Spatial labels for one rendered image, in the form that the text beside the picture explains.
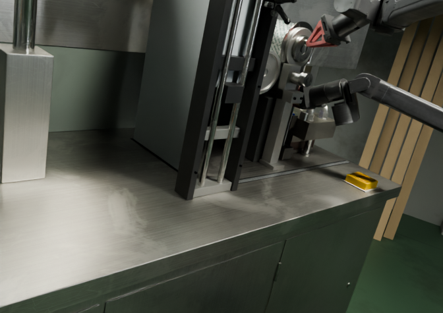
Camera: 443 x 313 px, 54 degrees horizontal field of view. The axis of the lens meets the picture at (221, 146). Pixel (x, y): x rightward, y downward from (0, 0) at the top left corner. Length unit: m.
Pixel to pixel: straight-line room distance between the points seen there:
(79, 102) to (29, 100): 0.37
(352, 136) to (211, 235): 2.91
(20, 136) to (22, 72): 0.13
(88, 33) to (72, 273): 0.71
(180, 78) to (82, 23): 0.31
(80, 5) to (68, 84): 0.21
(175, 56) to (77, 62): 0.29
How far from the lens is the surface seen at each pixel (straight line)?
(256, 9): 0.97
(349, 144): 3.73
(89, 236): 0.83
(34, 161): 1.01
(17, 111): 0.95
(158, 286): 0.88
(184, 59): 1.10
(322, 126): 1.46
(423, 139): 3.22
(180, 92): 1.11
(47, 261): 0.77
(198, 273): 0.94
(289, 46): 1.26
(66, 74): 1.26
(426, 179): 3.76
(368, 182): 1.35
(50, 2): 1.21
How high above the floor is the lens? 1.35
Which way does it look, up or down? 19 degrees down
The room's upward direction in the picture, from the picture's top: 12 degrees clockwise
